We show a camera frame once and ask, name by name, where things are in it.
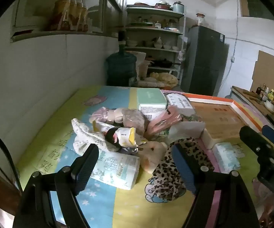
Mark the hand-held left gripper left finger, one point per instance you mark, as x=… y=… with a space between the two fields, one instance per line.
x=87 y=168

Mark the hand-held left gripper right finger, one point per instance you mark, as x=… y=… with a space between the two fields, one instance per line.
x=184 y=168

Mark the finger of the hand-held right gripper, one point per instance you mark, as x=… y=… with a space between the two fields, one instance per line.
x=253 y=139
x=273 y=135

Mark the leopard print cloth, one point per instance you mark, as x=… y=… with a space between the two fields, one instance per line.
x=167 y=171

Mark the cream plush toy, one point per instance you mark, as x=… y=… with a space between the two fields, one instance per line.
x=151 y=154

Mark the orange-rimmed cardboard box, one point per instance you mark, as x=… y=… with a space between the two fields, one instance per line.
x=222 y=116

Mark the yellow snack packet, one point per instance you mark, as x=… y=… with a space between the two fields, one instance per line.
x=125 y=136

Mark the pink cloth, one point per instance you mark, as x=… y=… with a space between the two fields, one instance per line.
x=164 y=122

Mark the cream plush with lilac bow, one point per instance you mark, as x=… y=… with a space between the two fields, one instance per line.
x=108 y=116

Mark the white patterned baby cloth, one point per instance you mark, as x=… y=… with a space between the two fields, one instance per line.
x=84 y=137

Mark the small blue printed tissue pack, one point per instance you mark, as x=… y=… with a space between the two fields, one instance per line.
x=226 y=155

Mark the cluster of condiment bottles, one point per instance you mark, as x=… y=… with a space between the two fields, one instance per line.
x=271 y=98

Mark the white tissue pack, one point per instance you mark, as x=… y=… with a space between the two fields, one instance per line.
x=186 y=130

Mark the white foam block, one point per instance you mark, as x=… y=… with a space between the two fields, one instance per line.
x=208 y=139

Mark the wooden counter board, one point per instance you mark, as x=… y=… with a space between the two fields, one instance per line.
x=245 y=93

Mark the colourful cartoon printed blanket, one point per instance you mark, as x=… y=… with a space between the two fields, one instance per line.
x=63 y=123

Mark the brown cardboard sheet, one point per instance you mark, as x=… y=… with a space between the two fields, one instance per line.
x=269 y=71

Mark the beige curly fluff in bag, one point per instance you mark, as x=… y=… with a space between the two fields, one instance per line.
x=133 y=122

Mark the mint green carton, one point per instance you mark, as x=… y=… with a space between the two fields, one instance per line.
x=150 y=97

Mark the dark refrigerator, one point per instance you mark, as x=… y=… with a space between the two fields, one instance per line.
x=204 y=61

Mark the bag of yellow bread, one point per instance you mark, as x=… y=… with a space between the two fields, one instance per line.
x=163 y=78

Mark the black pan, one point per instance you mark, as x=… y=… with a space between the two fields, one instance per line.
x=162 y=63

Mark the glass jar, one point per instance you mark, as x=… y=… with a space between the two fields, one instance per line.
x=200 y=19

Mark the grey metal shelf rack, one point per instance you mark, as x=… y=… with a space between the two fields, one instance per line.
x=154 y=35

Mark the light blue pot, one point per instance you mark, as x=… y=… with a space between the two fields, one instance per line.
x=178 y=6

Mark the orange drink bottle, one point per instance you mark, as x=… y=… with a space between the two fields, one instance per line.
x=60 y=14
x=79 y=15
x=71 y=13

